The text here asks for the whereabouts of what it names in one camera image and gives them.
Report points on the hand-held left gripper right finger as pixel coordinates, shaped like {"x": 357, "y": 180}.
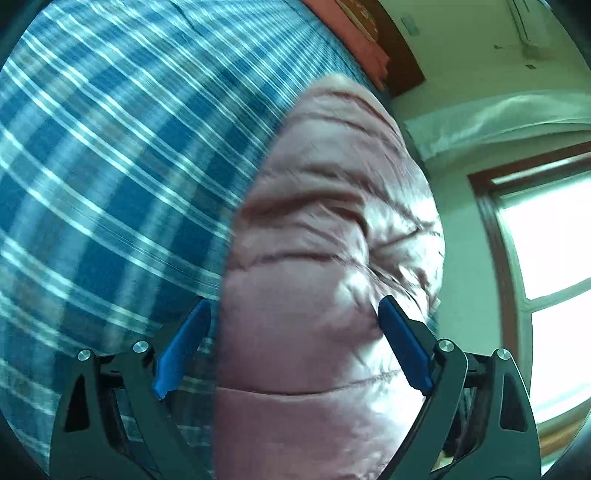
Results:
{"x": 406, "y": 346}

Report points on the wooden framed window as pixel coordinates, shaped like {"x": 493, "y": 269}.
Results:
{"x": 545, "y": 277}

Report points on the pink puffer jacket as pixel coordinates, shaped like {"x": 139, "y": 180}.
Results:
{"x": 323, "y": 277}

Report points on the white air conditioner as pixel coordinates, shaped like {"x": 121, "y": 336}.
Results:
{"x": 528, "y": 21}

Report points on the pale green curtain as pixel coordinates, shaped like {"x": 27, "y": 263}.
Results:
{"x": 485, "y": 120}

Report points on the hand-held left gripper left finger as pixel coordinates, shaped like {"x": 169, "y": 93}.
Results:
{"x": 182, "y": 350}

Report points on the wall socket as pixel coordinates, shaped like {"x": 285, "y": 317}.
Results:
{"x": 410, "y": 25}

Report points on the bed with blue plaid sheet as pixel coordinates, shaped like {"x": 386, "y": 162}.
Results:
{"x": 115, "y": 161}

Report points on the brown printed cushion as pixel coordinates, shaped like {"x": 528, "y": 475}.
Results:
{"x": 360, "y": 16}

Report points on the dark wooden headboard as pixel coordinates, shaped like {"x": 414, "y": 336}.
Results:
{"x": 399, "y": 55}

